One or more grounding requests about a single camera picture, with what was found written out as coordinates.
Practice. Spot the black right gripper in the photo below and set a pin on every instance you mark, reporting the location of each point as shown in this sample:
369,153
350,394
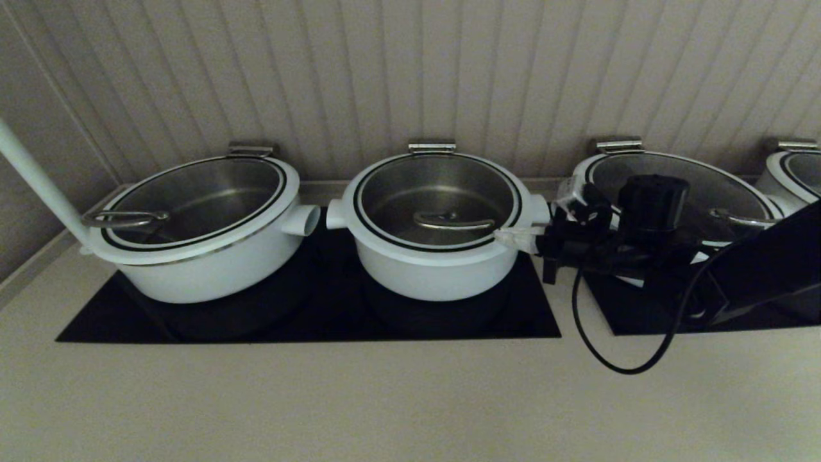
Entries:
577,247

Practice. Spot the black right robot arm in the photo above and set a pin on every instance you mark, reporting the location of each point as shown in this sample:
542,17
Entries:
770,269

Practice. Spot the right white pot with lid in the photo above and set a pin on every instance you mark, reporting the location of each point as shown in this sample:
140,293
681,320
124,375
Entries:
725,192

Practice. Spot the far right white pot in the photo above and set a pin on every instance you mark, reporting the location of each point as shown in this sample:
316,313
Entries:
786,168

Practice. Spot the wide black glass cooktop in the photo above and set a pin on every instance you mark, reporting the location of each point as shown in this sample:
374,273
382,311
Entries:
321,314

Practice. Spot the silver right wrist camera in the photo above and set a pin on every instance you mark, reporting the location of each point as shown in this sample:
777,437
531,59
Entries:
571,192

